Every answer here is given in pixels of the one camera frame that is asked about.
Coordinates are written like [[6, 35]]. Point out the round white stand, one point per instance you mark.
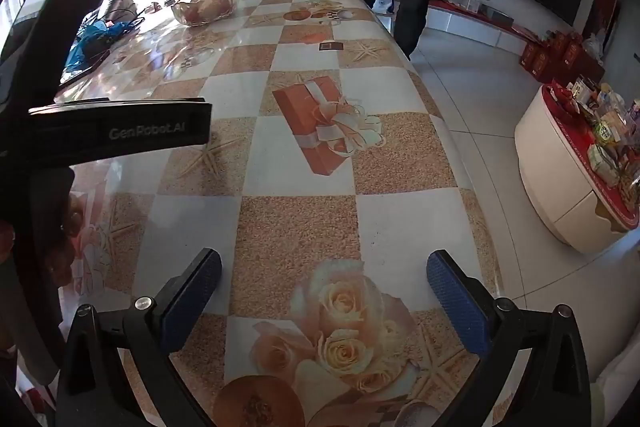
[[550, 167]]

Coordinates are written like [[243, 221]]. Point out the low white cabinet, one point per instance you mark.
[[465, 29]]

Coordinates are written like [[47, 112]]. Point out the printed checkered tablecloth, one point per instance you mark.
[[300, 217]]

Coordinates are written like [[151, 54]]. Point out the clear glass bowl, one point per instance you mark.
[[182, 14]]

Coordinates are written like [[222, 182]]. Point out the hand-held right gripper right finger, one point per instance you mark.
[[457, 302]]

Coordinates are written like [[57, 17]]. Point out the pile of snack packets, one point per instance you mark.
[[610, 132]]

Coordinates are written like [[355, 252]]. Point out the stack of red gift boxes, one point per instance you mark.
[[560, 54]]

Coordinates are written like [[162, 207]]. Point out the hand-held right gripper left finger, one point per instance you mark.
[[195, 292]]

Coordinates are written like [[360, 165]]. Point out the mixed produce heap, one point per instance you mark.
[[207, 7]]

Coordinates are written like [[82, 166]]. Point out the red fringed cloth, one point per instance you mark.
[[616, 203]]

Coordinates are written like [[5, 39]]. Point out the person's left hand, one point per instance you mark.
[[70, 227]]

